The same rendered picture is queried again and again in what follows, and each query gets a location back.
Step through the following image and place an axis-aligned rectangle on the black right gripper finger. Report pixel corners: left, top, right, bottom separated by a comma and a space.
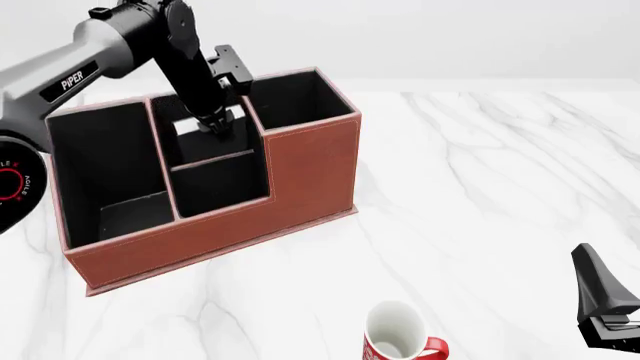
570, 242, 640, 328

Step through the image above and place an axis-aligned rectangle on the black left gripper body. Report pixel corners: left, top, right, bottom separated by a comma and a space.
171, 104, 248, 143

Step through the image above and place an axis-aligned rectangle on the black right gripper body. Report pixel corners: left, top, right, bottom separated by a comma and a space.
576, 313, 640, 354

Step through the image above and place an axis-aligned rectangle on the red-brown desk caddy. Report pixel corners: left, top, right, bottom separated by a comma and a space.
44, 66, 363, 299

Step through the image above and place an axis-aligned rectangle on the red mug with white inside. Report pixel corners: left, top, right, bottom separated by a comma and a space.
361, 299, 450, 360

